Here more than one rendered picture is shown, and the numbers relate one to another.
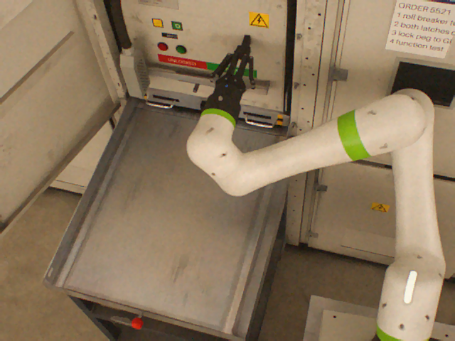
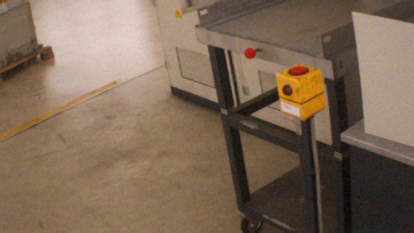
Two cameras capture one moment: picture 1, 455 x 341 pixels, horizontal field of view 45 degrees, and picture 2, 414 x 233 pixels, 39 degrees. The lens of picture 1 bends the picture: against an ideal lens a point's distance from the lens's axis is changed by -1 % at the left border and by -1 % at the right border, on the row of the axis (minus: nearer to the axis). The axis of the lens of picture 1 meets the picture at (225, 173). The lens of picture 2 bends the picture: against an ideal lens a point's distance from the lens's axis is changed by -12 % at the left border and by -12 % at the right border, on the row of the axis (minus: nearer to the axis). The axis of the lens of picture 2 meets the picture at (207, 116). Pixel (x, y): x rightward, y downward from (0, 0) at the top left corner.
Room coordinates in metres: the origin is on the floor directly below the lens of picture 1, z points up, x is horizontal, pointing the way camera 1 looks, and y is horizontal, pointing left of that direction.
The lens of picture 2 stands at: (-1.04, -0.60, 1.45)
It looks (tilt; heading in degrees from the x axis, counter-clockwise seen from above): 24 degrees down; 36
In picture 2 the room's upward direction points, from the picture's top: 11 degrees counter-clockwise
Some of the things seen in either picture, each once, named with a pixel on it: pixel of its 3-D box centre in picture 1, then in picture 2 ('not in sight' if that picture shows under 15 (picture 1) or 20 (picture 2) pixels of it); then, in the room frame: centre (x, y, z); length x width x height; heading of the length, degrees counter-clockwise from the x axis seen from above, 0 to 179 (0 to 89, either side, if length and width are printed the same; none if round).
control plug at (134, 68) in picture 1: (135, 70); not in sight; (1.19, 0.24, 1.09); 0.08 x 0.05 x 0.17; 158
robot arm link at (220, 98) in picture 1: (222, 111); not in sight; (0.88, -0.01, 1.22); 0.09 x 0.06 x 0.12; 68
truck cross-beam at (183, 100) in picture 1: (212, 101); not in sight; (1.19, 0.01, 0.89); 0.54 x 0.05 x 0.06; 68
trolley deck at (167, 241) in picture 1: (178, 211); (331, 19); (0.83, 0.16, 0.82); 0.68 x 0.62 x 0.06; 158
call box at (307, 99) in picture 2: not in sight; (301, 91); (0.19, 0.01, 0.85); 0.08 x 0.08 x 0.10; 68
